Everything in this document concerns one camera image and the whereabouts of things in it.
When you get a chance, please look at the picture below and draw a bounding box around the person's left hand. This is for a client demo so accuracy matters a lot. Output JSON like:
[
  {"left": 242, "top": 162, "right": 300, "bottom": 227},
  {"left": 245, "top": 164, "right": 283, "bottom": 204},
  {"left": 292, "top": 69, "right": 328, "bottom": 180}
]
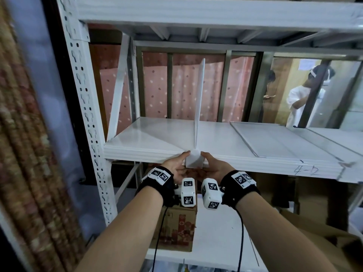
[{"left": 160, "top": 151, "right": 191, "bottom": 184}]

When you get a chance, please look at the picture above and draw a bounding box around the person's right hand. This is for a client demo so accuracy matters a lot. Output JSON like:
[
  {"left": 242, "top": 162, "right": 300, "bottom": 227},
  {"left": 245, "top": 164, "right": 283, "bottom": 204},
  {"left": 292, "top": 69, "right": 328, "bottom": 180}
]
[{"left": 195, "top": 151, "right": 236, "bottom": 184}]

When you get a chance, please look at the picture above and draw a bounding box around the white metal shelving rack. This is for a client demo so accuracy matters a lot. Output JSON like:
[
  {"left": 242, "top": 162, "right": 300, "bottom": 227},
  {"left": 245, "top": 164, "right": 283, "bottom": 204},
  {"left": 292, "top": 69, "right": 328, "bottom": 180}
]
[{"left": 56, "top": 0, "right": 363, "bottom": 272}]

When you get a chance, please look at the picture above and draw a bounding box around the person's left forearm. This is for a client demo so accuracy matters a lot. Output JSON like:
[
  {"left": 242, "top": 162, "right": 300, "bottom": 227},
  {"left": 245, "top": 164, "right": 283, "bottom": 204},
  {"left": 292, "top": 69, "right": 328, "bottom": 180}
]
[{"left": 75, "top": 186, "right": 164, "bottom": 272}]

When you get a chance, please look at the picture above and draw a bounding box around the person's right forearm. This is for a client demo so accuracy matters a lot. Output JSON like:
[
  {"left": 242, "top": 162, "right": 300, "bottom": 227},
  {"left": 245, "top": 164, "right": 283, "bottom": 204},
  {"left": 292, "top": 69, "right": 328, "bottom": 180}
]
[{"left": 236, "top": 192, "right": 338, "bottom": 272}]

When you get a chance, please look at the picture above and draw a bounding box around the open brown box lower shelf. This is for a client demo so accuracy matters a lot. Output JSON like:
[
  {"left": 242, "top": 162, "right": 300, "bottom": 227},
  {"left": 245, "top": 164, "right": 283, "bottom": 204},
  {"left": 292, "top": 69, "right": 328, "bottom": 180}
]
[{"left": 279, "top": 209, "right": 363, "bottom": 272}]

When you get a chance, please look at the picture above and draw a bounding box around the black wristband with markers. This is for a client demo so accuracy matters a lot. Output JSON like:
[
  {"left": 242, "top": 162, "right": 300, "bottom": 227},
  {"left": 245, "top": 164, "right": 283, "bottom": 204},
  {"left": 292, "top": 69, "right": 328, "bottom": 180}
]
[
  {"left": 220, "top": 170, "right": 261, "bottom": 210},
  {"left": 137, "top": 166, "right": 176, "bottom": 207}
]

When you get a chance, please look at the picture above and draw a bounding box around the red printed cardboard box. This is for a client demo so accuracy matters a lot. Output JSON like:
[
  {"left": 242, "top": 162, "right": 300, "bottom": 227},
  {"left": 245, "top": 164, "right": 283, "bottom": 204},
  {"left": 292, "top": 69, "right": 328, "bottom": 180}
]
[{"left": 149, "top": 205, "right": 198, "bottom": 252}]

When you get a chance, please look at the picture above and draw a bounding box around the pink dotted curtain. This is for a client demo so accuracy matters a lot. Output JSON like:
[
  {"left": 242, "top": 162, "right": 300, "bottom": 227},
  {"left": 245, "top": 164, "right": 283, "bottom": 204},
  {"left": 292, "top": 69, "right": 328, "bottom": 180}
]
[{"left": 89, "top": 24, "right": 256, "bottom": 136}]

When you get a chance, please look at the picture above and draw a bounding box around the steel framed glass partition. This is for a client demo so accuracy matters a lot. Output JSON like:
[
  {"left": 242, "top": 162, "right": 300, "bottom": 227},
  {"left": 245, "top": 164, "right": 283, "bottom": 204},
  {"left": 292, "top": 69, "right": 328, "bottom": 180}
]
[{"left": 133, "top": 39, "right": 363, "bottom": 129}]

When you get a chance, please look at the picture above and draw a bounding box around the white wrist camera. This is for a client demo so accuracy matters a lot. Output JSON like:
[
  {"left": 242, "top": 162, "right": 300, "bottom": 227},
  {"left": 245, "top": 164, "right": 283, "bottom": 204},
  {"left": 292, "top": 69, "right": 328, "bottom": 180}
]
[
  {"left": 200, "top": 178, "right": 225, "bottom": 210},
  {"left": 174, "top": 178, "right": 197, "bottom": 208}
]

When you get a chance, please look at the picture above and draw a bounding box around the black camera cable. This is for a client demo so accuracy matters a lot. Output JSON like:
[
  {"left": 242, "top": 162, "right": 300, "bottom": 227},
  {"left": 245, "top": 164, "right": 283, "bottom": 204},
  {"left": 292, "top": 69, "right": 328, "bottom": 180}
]
[
  {"left": 237, "top": 208, "right": 245, "bottom": 272},
  {"left": 152, "top": 206, "right": 169, "bottom": 272}
]

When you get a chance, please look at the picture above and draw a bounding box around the dark wooden frame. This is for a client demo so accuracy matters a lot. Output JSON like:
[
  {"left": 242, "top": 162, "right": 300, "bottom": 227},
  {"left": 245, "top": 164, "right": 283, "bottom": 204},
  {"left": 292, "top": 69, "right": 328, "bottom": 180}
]
[{"left": 42, "top": 0, "right": 97, "bottom": 187}]

